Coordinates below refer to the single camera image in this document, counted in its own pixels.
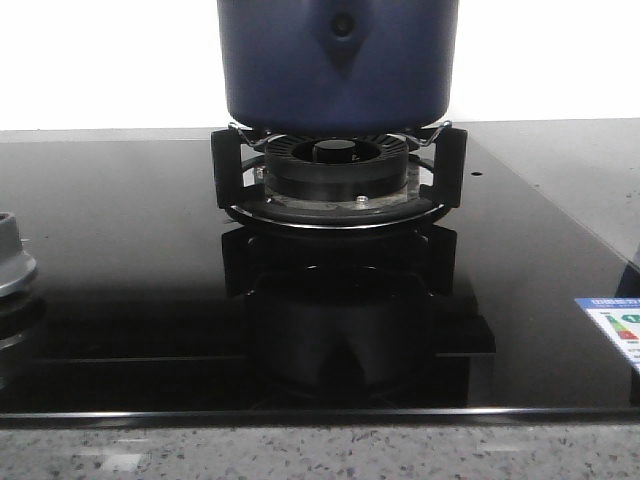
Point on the black glass gas stove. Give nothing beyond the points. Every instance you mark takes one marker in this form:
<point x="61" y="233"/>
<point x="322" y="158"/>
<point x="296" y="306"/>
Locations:
<point x="150" y="307"/>

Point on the black round gas burner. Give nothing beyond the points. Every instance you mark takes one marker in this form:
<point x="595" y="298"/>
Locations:
<point x="337" y="183"/>

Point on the black pot support grate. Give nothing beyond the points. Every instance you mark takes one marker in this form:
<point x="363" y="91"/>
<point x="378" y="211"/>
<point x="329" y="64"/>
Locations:
<point x="438" y="155"/>

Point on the dark blue saucepan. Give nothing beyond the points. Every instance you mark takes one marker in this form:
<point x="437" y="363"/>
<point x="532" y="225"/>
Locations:
<point x="337" y="67"/>

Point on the energy rating label sticker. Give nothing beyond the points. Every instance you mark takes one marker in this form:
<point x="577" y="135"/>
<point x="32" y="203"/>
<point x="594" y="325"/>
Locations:
<point x="618" y="318"/>

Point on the silver stove control knob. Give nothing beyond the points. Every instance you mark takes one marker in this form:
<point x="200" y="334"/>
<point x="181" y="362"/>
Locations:
<point x="18" y="267"/>

